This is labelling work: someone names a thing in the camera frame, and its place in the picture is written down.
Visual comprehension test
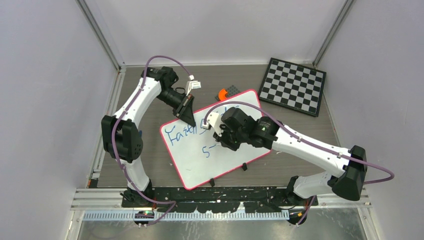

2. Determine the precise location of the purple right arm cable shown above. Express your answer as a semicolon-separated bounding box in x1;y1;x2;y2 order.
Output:
202;100;396;227

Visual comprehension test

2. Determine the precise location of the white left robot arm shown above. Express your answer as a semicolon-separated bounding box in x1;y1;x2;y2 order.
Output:
101;66;196;207

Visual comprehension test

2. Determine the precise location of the black whiteboard stand clip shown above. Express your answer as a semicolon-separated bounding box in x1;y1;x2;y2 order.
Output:
241;162;248;172
209;178;215;187

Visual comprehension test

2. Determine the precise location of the black and white chessboard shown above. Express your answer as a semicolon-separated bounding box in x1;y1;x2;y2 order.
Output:
257;57;327;117

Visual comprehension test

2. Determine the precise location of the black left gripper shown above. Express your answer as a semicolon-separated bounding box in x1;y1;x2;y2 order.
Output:
156;88;196;127

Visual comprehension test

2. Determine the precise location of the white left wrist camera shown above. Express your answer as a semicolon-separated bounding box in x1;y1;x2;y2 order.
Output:
185;74;202;96

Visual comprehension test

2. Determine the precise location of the orange curved block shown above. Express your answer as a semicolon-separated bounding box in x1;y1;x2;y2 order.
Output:
217;88;228;101

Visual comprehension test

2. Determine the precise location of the aluminium frame rail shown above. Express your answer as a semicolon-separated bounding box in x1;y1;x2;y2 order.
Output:
70;187;373;222

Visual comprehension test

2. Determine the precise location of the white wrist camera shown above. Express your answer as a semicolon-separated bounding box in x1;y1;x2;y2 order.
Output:
185;74;202;96
201;112;223;137

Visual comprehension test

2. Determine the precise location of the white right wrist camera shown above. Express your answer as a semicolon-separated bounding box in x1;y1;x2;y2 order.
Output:
201;112;223;137

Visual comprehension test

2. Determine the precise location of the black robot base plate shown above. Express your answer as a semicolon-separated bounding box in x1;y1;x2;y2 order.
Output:
120;186;318;214

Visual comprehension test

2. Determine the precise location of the pink-framed whiteboard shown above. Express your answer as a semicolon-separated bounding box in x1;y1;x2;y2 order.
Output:
159;106;270;190

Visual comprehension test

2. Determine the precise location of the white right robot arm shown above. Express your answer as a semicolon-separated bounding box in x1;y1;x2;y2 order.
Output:
205;107;367;206

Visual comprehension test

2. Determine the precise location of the grey lego baseplate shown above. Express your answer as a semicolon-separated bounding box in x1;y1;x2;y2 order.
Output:
215;85;241;101

